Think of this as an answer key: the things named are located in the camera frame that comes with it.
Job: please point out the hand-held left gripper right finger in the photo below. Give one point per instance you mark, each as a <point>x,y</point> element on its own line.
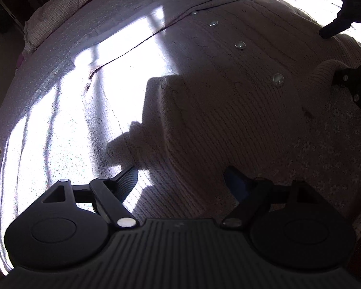
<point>236,182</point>

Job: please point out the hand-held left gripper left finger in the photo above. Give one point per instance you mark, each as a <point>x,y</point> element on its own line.
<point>129,181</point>

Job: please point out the checkered pink pillow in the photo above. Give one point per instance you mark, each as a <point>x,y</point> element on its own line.
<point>63,3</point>

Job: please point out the floral bed sheet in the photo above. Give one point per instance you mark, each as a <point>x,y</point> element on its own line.
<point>325,144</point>

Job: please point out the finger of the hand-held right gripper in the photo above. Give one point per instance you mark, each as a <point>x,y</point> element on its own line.
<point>349,12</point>
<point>359,84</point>

